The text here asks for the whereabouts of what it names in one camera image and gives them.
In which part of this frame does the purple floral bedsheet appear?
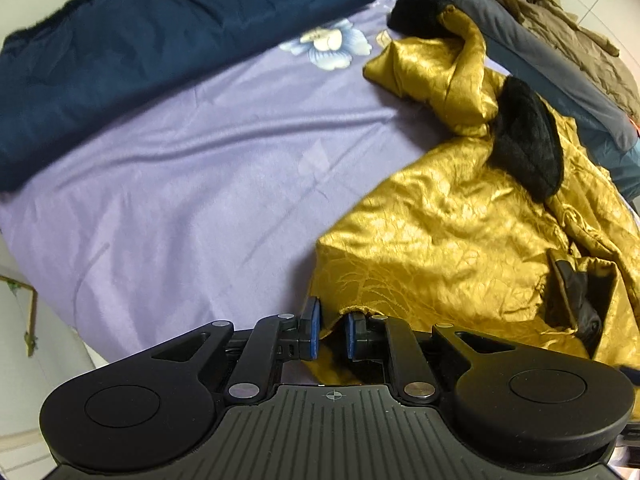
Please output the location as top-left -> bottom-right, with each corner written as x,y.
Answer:
0,0 -> 501,363

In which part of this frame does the navy blue garment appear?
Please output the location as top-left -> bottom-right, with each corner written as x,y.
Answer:
0,0 -> 384,194

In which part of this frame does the teal cloth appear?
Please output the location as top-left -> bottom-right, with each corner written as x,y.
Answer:
580,125 -> 640,202

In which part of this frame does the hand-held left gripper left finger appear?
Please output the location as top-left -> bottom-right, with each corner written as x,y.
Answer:
150,297 -> 324,404

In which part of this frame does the olive padded jacket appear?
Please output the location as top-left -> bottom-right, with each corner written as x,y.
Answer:
457,0 -> 640,122

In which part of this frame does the wooden picture frame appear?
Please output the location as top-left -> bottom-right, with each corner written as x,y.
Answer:
0,275 -> 39,359

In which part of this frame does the gold jacket with black fur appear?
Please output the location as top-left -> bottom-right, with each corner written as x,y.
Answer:
305,0 -> 640,386

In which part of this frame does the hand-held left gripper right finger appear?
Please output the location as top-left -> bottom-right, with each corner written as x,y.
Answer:
344,310 -> 519,405

